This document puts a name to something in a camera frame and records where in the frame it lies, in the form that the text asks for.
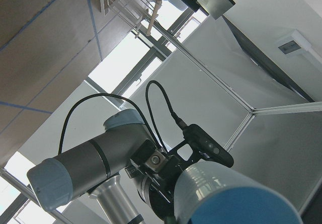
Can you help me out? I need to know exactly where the light blue plastic cup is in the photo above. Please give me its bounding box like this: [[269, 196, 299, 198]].
[[174, 162, 302, 223]]

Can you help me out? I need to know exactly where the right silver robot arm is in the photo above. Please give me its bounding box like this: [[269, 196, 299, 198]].
[[27, 109, 183, 223]]

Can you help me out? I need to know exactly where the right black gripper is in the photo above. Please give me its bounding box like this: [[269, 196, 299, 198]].
[[127, 139, 187, 219]]

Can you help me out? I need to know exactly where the white wire cup rack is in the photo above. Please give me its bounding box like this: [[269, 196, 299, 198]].
[[100, 0, 163, 36]]

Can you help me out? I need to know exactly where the black camera cable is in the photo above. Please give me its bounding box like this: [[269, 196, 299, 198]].
[[58, 80, 187, 157]]

